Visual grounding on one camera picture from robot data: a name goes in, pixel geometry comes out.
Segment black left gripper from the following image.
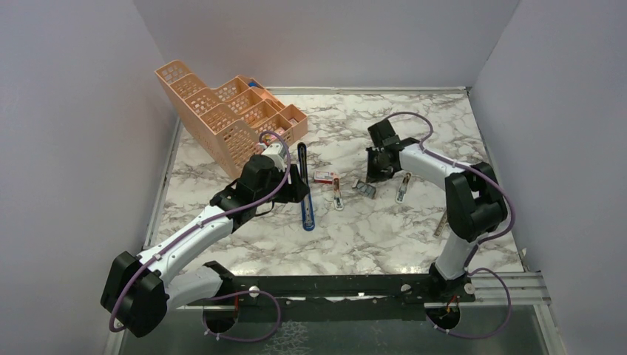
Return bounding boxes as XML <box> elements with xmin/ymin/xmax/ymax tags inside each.
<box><xmin>254</xmin><ymin>163</ymin><xmax>311</xmax><ymax>206</ymax></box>

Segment white small stapler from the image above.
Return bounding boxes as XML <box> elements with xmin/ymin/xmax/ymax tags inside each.
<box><xmin>396</xmin><ymin>172</ymin><xmax>412</xmax><ymax>203</ymax></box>

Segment red white staple box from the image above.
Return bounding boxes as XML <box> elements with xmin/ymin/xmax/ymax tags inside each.
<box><xmin>313</xmin><ymin>170</ymin><xmax>339</xmax><ymax>184</ymax></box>

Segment blue black stapler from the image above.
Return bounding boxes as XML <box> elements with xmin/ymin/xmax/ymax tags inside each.
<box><xmin>296</xmin><ymin>142</ymin><xmax>316</xmax><ymax>232</ymax></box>

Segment pink small stapler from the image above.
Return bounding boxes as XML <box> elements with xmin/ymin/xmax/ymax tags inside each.
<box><xmin>332</xmin><ymin>177</ymin><xmax>344</xmax><ymax>211</ymax></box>

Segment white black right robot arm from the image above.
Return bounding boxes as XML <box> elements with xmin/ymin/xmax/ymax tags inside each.
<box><xmin>367</xmin><ymin>119</ymin><xmax>508</xmax><ymax>301</ymax></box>

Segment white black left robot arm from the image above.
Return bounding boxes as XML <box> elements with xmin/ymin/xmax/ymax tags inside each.
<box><xmin>101</xmin><ymin>154</ymin><xmax>310</xmax><ymax>337</ymax></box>

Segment peach plastic desk organizer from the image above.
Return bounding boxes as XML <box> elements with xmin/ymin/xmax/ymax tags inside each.
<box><xmin>155</xmin><ymin>60</ymin><xmax>308</xmax><ymax>178</ymax></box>

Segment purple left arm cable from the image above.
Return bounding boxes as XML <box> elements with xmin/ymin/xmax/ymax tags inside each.
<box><xmin>108</xmin><ymin>131</ymin><xmax>292</xmax><ymax>343</ymax></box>

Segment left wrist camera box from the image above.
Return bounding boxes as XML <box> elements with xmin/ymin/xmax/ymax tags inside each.
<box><xmin>261</xmin><ymin>143</ymin><xmax>287</xmax><ymax>171</ymax></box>

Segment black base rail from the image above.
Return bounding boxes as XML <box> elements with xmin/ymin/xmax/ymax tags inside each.
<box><xmin>216</xmin><ymin>274</ymin><xmax>475</xmax><ymax>303</ymax></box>

